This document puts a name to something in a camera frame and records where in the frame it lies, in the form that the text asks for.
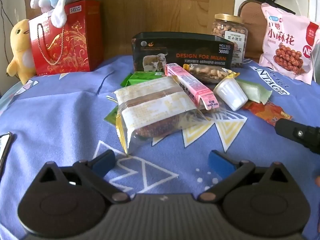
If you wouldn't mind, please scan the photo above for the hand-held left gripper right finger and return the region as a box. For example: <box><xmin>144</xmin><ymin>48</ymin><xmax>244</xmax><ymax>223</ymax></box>
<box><xmin>199</xmin><ymin>150</ymin><xmax>290</xmax><ymax>203</ymax></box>

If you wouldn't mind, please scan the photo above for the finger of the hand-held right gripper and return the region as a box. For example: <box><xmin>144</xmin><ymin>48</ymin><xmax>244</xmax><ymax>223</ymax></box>
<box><xmin>275</xmin><ymin>119</ymin><xmax>320</xmax><ymax>155</ymax></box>

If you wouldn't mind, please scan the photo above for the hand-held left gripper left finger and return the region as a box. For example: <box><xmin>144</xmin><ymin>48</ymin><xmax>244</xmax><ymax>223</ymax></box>
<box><xmin>37</xmin><ymin>150</ymin><xmax>131</xmax><ymax>204</ymax></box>

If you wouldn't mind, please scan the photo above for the clear bag of brown cakes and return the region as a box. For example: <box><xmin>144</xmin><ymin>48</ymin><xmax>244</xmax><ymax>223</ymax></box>
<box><xmin>115</xmin><ymin>75</ymin><xmax>208</xmax><ymax>155</ymax></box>

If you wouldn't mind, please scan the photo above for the pink stick snack packet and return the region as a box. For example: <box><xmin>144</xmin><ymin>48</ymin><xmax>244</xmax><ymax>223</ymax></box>
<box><xmin>164</xmin><ymin>63</ymin><xmax>219</xmax><ymax>111</ymax></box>

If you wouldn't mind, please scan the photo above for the black box with sheep print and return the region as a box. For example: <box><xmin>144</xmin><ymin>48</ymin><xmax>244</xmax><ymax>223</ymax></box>
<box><xmin>132</xmin><ymin>32</ymin><xmax>235</xmax><ymax>73</ymax></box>

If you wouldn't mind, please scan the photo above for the orange snack packet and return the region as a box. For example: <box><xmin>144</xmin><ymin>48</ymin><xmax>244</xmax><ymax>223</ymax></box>
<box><xmin>242</xmin><ymin>100</ymin><xmax>293</xmax><ymax>127</ymax></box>

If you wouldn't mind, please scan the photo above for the small green snack packet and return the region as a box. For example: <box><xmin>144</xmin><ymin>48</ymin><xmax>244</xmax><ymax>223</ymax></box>
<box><xmin>104</xmin><ymin>105</ymin><xmax>119</xmax><ymax>125</ymax></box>

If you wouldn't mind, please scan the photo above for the pale green snack packet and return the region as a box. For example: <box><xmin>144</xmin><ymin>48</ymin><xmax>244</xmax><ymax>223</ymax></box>
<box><xmin>236</xmin><ymin>79</ymin><xmax>272</xmax><ymax>104</ymax></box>

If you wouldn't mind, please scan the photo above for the blue printed blanket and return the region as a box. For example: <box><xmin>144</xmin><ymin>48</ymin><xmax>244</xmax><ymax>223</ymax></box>
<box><xmin>0</xmin><ymin>55</ymin><xmax>320</xmax><ymax>205</ymax></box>

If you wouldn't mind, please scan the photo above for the white jelly cup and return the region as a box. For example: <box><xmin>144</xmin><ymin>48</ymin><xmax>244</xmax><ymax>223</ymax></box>
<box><xmin>213</xmin><ymin>78</ymin><xmax>248</xmax><ymax>112</ymax></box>

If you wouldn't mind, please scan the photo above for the clear peanut packet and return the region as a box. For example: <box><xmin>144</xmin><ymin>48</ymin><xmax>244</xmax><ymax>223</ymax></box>
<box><xmin>183</xmin><ymin>64</ymin><xmax>240</xmax><ymax>84</ymax></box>

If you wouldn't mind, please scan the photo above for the pink bag of fried twists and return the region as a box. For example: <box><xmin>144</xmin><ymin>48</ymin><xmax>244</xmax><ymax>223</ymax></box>
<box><xmin>258</xmin><ymin>3</ymin><xmax>320</xmax><ymax>85</ymax></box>

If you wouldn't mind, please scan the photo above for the smartphone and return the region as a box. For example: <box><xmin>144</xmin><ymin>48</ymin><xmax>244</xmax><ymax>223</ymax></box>
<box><xmin>0</xmin><ymin>132</ymin><xmax>13</xmax><ymax>170</ymax></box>

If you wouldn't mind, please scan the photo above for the brown chair back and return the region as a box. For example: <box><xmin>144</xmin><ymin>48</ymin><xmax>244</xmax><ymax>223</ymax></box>
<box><xmin>237</xmin><ymin>0</ymin><xmax>268</xmax><ymax>58</ymax></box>

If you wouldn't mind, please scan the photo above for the red gift bag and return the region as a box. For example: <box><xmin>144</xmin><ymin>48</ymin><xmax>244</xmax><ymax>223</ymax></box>
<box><xmin>28</xmin><ymin>0</ymin><xmax>104</xmax><ymax>76</ymax></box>

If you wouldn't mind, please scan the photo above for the clear jar of nuts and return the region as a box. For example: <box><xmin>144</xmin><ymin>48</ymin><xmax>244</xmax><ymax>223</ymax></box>
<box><xmin>212</xmin><ymin>13</ymin><xmax>248</xmax><ymax>68</ymax></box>

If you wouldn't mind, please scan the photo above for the yellow plush duck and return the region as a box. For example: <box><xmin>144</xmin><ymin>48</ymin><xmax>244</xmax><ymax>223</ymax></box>
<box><xmin>6</xmin><ymin>19</ymin><xmax>37</xmax><ymax>85</ymax></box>

